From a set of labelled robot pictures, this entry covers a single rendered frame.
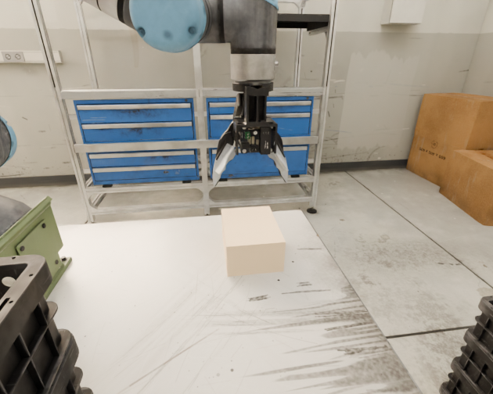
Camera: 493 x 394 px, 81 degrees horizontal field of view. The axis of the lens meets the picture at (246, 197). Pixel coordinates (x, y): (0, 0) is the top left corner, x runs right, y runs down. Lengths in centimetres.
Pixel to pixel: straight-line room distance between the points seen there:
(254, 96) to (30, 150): 294
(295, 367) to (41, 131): 300
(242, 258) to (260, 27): 41
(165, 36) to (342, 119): 288
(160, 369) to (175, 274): 21
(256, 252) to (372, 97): 281
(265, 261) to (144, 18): 46
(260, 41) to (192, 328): 48
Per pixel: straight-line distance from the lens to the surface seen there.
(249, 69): 50
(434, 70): 361
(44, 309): 38
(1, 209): 63
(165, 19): 37
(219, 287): 60
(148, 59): 285
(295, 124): 210
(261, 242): 59
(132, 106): 202
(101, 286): 67
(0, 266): 37
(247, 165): 210
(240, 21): 50
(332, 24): 211
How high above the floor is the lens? 111
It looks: 26 degrees down
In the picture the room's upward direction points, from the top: straight up
